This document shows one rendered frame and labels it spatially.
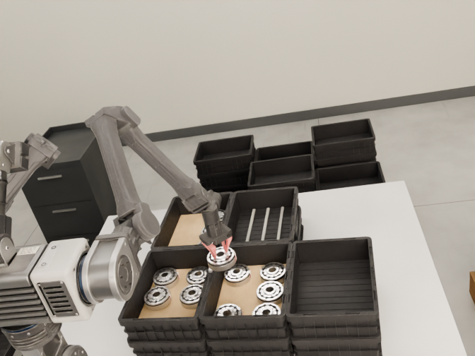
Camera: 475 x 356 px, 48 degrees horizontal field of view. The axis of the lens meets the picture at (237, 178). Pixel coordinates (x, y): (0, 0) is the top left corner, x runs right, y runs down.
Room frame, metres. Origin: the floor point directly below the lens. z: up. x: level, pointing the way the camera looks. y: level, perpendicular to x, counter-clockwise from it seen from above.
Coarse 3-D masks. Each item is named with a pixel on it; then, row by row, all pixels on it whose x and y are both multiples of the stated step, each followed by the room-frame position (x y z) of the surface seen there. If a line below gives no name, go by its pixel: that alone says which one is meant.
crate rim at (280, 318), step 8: (288, 248) 1.60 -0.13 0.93; (288, 256) 1.57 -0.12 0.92; (288, 264) 1.51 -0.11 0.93; (288, 272) 1.47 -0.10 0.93; (208, 288) 1.48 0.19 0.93; (208, 296) 1.44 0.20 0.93; (200, 312) 1.37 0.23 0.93; (200, 320) 1.34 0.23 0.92; (208, 320) 1.33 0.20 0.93; (216, 320) 1.32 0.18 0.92; (224, 320) 1.31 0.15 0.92; (232, 320) 1.31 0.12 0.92; (240, 320) 1.30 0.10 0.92; (248, 320) 1.29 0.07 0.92; (256, 320) 1.29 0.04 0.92; (264, 320) 1.28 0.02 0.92; (272, 320) 1.27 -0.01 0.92; (280, 320) 1.26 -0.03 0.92
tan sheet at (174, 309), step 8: (184, 272) 1.73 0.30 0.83; (184, 280) 1.68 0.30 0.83; (176, 288) 1.64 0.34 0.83; (176, 296) 1.60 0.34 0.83; (144, 304) 1.59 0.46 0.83; (168, 304) 1.56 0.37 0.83; (176, 304) 1.55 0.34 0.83; (144, 312) 1.55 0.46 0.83; (152, 312) 1.54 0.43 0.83; (160, 312) 1.52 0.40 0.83; (168, 312) 1.52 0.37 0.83; (176, 312) 1.51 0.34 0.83; (184, 312) 1.50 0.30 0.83; (192, 312) 1.49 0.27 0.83
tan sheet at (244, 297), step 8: (256, 272) 1.63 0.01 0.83; (224, 280) 1.62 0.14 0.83; (256, 280) 1.58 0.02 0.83; (224, 288) 1.58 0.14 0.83; (232, 288) 1.57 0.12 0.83; (240, 288) 1.56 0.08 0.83; (248, 288) 1.55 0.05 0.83; (256, 288) 1.54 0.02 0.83; (224, 296) 1.53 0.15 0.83; (232, 296) 1.52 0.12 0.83; (240, 296) 1.51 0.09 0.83; (248, 296) 1.50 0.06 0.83; (256, 296) 1.50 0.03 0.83; (240, 304) 1.47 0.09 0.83; (248, 304) 1.46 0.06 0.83; (256, 304) 1.45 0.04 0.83; (280, 304) 1.42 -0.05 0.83; (248, 312) 1.42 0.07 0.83
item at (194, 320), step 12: (144, 264) 1.72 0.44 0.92; (204, 288) 1.49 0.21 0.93; (120, 312) 1.46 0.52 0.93; (120, 324) 1.42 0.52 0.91; (132, 324) 1.40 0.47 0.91; (144, 324) 1.39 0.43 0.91; (156, 324) 1.38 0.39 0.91; (168, 324) 1.37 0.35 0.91; (180, 324) 1.36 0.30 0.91; (192, 324) 1.34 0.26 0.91
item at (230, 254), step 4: (216, 248) 1.57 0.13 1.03; (220, 248) 1.57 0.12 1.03; (228, 248) 1.56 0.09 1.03; (228, 252) 1.53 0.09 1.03; (232, 252) 1.53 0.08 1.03; (208, 256) 1.53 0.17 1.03; (212, 256) 1.53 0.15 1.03; (228, 256) 1.51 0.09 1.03; (232, 256) 1.50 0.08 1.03; (208, 260) 1.51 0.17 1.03; (212, 260) 1.51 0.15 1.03; (216, 260) 1.50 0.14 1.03; (220, 260) 1.50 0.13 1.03; (224, 260) 1.49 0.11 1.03; (228, 260) 1.49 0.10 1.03; (212, 264) 1.49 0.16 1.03; (216, 264) 1.48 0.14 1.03; (220, 264) 1.48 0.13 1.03
